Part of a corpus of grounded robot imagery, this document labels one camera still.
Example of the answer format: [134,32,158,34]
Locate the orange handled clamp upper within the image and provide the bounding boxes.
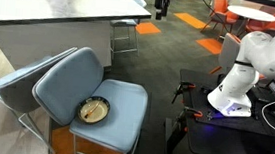
[171,81,196,102]

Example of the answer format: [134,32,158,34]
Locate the orange and black pen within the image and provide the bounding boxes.
[84,101,100,119]

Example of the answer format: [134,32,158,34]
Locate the black rimmed beige bowl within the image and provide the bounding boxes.
[76,96,110,124]

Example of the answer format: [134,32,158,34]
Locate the orange armchair right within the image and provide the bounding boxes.
[245,13,275,33]

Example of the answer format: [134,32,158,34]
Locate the orange armchair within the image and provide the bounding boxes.
[245,13,275,33]
[202,0,239,38]

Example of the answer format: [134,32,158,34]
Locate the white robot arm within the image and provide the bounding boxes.
[207,31,275,118]

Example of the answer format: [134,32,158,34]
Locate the black robot cart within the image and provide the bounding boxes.
[164,69,275,154]

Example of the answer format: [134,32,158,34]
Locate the orange handled clamp lower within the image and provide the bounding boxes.
[184,106,203,118]

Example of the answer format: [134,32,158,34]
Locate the blue padded chair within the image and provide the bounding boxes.
[32,47,149,154]

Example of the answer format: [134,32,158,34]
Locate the grey counter table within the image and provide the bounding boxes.
[0,0,151,69]

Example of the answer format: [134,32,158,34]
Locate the round white table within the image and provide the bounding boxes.
[224,4,275,42]

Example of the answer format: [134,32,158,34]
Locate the orange handled clamp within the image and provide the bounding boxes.
[184,106,203,118]
[171,81,196,102]

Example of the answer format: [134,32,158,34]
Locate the grey back chair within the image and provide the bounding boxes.
[210,33,241,74]

